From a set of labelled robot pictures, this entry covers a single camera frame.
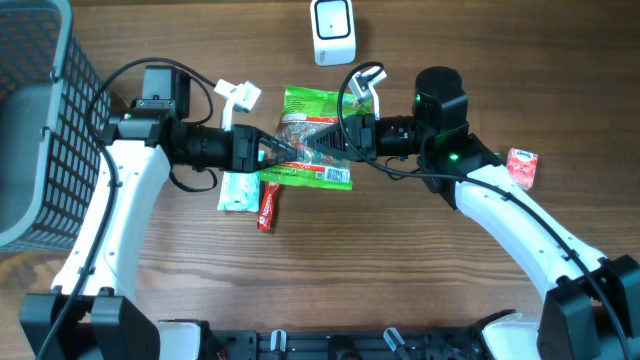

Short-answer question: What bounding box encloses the black cable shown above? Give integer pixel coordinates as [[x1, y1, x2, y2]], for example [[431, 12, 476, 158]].
[[34, 56, 221, 360], [337, 60, 634, 360]]

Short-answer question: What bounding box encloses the grey plastic shopping basket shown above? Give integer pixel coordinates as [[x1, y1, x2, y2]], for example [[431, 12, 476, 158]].
[[1, 1, 111, 253]]

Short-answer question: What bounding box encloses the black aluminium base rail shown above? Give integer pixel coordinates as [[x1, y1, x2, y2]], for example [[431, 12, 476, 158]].
[[213, 327, 488, 360]]

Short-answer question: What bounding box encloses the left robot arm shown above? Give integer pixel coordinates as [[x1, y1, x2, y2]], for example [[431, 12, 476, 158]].
[[20, 58, 297, 359]]

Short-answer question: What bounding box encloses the left black cable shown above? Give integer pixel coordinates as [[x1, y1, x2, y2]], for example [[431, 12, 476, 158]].
[[34, 56, 221, 360]]

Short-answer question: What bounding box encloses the small orange white packet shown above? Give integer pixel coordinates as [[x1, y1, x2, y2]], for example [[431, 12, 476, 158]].
[[506, 148, 539, 191]]

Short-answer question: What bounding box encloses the right black cable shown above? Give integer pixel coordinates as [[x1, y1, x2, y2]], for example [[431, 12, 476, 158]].
[[337, 60, 634, 360]]

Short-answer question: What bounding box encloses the red snack bar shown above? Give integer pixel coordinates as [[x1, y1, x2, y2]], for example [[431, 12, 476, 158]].
[[257, 182, 281, 232]]

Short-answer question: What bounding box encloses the white barcode scanner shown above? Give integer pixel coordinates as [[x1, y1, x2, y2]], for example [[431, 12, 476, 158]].
[[309, 0, 357, 67]]

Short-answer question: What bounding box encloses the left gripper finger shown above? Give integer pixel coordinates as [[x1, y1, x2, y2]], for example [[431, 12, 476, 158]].
[[258, 131, 297, 156], [256, 152, 297, 171]]

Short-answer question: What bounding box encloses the light blue white packet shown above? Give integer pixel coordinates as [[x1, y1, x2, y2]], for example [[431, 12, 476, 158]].
[[217, 172, 260, 213]]

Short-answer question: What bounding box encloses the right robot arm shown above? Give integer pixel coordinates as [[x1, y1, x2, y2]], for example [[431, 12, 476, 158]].
[[306, 66, 639, 359]]

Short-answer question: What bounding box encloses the green candy bag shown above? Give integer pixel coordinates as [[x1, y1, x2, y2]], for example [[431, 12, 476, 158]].
[[260, 85, 353, 191]]

